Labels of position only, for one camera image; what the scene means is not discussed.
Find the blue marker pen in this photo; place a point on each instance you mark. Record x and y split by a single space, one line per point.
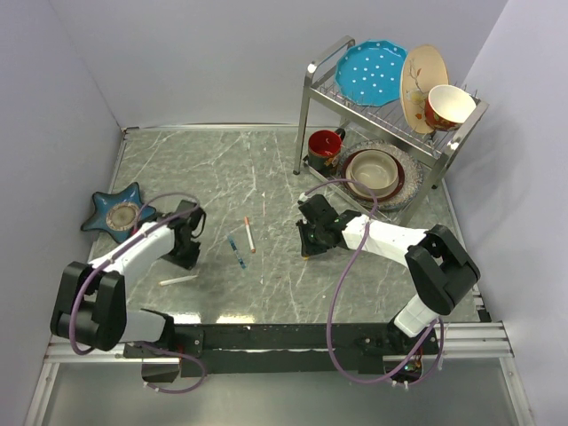
236 251

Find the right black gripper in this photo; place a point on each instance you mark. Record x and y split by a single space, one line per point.
307 248

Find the red black mug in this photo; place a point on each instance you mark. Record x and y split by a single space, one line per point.
323 147

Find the white yellow marker pen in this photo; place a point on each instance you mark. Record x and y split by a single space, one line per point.
178 280

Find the red white bowl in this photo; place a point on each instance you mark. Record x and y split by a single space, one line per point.
447 107

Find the blue star-shaped dish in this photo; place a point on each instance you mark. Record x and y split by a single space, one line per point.
115 213

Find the white orange-tipped marker pen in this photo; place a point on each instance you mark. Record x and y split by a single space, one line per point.
251 242

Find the cream floral plate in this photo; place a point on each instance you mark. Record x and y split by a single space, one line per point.
423 69

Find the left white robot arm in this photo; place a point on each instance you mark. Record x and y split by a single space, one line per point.
91 310

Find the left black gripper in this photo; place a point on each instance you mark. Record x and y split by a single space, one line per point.
189 261

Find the steel dish rack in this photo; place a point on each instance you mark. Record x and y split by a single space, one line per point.
434 150

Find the beige bowl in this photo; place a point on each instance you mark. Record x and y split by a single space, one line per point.
373 171

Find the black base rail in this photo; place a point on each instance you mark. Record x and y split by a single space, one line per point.
288 348

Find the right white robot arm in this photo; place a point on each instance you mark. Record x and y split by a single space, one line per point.
441 269

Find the dark red plate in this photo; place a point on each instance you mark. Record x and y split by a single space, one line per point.
355 177

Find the blue polka-dot plate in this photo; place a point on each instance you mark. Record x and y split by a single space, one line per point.
369 73

